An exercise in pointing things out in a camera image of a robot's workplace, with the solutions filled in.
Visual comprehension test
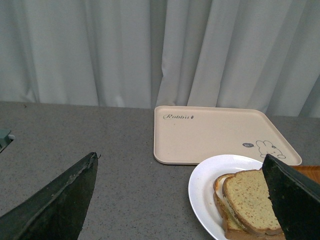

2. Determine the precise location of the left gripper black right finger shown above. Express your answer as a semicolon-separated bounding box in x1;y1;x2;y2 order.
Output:
262;154;320;240

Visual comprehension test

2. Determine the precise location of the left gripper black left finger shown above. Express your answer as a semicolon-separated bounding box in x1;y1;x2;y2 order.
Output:
0;152;98;240

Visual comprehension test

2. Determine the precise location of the bread slice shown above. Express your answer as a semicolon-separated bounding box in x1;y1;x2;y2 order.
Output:
222;169;283;236
213;173;285;240

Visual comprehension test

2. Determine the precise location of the white round plate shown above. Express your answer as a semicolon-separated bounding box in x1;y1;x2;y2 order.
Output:
188;154;263;240

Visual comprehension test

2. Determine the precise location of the brown wooden tray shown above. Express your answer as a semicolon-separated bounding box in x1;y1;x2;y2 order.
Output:
292;165;320;184

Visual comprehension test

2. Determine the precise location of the fried egg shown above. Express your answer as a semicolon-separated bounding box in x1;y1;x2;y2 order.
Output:
213;173;245;232

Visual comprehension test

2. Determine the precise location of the grey-green object at table edge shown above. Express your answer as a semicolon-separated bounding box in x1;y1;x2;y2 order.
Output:
0;128;16;152

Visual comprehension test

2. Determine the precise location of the pink rabbit tray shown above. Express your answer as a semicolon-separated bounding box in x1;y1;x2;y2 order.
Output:
153;105;302;166

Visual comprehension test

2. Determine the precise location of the grey curtain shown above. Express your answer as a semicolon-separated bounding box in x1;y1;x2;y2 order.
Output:
0;0;320;117

